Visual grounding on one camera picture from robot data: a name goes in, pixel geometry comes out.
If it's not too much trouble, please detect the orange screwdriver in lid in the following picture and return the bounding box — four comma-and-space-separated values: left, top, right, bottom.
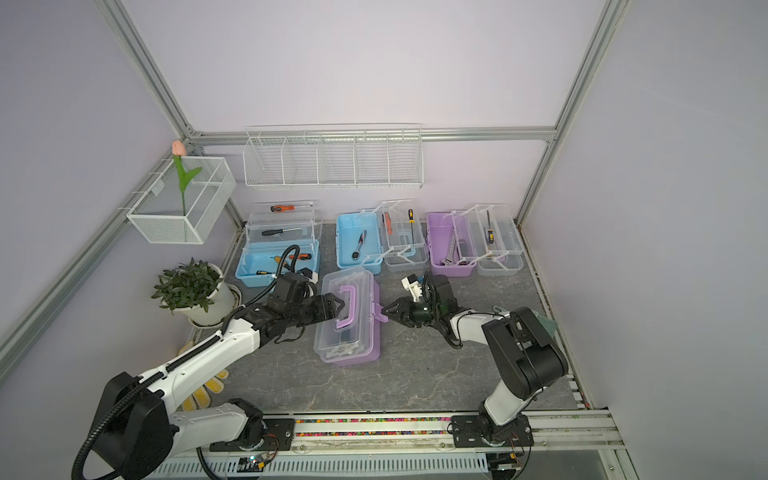
270, 203, 313, 213

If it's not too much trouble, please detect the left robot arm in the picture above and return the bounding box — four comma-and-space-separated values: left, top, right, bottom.
71, 272, 346, 479

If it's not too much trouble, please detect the white mesh wall basket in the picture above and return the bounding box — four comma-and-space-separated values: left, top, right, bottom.
126, 156, 236, 245

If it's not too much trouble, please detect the yellow black screwdriver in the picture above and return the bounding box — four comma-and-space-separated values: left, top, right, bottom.
408, 209, 416, 242

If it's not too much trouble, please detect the pink artificial tulip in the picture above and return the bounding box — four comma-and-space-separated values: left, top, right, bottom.
171, 140, 202, 216

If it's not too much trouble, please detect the potted green plant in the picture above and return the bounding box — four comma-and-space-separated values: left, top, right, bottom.
151, 258, 238, 328

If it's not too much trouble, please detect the yellow rubber glove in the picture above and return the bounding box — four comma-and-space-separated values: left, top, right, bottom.
181, 369, 230, 412

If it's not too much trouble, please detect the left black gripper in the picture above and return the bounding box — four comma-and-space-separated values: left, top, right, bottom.
287, 293, 344, 327

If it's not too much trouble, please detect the green dustpan brush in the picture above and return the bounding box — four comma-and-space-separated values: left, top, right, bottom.
492, 305, 558, 338

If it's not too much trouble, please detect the blue toolbox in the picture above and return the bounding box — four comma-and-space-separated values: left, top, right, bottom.
335, 199, 428, 275
235, 200, 322, 288

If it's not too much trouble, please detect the black screwdriver in tray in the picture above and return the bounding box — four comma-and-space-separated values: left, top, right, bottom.
261, 227, 303, 237

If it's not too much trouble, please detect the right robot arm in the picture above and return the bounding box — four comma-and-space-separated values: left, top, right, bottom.
382, 273, 569, 448

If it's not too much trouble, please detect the white wire wall shelf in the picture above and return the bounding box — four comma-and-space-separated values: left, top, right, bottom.
243, 123, 424, 189

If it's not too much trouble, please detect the purple toolbox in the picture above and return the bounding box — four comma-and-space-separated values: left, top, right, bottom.
425, 203, 526, 278
314, 266, 388, 367

